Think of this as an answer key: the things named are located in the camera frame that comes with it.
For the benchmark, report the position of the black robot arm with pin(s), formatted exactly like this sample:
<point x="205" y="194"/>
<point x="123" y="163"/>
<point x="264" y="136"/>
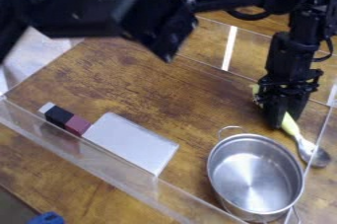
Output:
<point x="161" y="23"/>

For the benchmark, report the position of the blue object at bottom edge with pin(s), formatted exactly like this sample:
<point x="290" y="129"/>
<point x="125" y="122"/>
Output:
<point x="47" y="218"/>

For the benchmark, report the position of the toy cleaver knife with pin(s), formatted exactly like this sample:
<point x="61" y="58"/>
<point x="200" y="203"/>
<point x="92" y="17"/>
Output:
<point x="117" y="135"/>

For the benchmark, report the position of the spoon with yellow-green handle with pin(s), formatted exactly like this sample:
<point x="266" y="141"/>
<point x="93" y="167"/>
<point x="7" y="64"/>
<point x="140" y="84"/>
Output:
<point x="310" y="153"/>

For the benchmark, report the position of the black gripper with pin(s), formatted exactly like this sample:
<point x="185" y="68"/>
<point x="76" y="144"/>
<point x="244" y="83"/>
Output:
<point x="290" y="80"/>

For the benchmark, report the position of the stainless steel pot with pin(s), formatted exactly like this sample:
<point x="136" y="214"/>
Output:
<point x="254" y="175"/>

